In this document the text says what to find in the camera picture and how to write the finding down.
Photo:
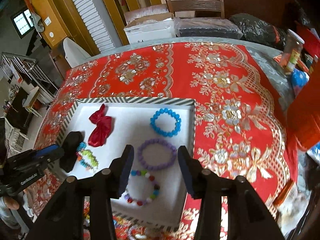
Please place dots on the striped white jewelry tray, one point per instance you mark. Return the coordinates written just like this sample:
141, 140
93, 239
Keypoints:
156, 128

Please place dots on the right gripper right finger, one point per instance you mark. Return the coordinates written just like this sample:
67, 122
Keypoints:
248, 216

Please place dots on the white louvered door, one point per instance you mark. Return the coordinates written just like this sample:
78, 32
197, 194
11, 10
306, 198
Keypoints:
94, 24

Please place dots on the red floral gold tablecloth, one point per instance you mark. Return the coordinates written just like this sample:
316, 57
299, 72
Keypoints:
240, 126

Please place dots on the orange plastic basket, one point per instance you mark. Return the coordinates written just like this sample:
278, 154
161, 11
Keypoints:
303, 113

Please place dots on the dark package in clear plastic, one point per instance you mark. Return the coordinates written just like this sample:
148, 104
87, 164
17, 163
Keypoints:
207, 27

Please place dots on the red satin bow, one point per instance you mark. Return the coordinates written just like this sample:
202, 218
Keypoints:
103, 127

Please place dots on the black plastic bag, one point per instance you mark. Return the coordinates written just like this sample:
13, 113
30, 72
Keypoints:
258, 31

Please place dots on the white cardboard box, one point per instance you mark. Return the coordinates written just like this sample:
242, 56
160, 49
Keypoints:
151, 28

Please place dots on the dark wooden chair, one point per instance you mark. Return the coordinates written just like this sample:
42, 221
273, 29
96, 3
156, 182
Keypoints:
196, 5

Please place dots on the blue plastic bag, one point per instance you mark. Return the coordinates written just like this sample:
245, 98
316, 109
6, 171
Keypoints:
298, 80

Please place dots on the white ironing board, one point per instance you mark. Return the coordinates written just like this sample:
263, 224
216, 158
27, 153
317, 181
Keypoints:
74, 54

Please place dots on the red plastic tub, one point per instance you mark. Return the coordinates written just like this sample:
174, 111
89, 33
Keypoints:
311, 42

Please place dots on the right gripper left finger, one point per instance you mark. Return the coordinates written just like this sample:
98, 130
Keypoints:
62, 217

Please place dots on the glass jar with label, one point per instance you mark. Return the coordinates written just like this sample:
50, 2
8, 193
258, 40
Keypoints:
292, 51

